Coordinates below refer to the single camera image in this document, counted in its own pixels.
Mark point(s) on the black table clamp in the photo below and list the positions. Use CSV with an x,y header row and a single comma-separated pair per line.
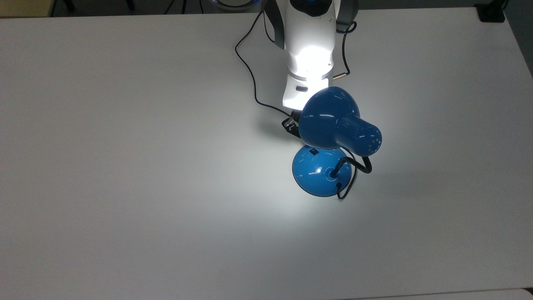
x,y
491,14

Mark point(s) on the black chair leg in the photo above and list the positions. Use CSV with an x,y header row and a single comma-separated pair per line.
x,y
69,4
130,4

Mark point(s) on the white adjacent table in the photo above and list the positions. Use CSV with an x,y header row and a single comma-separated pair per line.
x,y
479,296

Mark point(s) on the blue desk lamp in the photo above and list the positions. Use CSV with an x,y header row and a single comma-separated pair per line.
x,y
325,118

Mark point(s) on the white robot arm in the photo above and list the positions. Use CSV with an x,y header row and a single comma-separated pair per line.
x,y
310,37

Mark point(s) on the beige wooden furniture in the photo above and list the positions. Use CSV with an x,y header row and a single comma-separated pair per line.
x,y
25,7

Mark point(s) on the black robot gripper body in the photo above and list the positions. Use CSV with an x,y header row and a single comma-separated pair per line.
x,y
292,125

